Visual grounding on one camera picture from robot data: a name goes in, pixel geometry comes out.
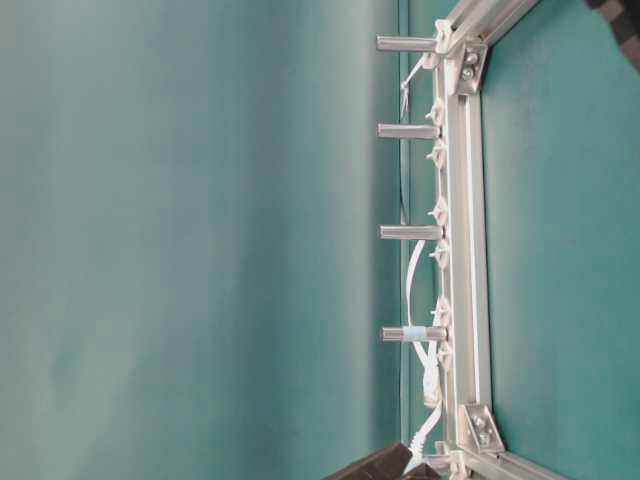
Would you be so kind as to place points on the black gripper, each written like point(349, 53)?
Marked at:
point(388, 463)

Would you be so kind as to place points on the white zip tie upper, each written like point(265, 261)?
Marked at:
point(416, 171)

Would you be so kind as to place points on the lower corner bracket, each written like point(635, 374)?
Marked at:
point(478, 430)

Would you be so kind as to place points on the corner bracket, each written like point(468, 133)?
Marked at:
point(478, 430)
point(471, 68)

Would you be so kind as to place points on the silver standoff post blue tape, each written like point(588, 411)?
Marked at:
point(414, 334)

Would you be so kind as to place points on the aluminium extrusion frame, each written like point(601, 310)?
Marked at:
point(541, 180)

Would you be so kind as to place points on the upper corner bracket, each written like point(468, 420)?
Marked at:
point(471, 68)

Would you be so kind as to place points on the silver standoff post top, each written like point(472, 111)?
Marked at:
point(405, 44)

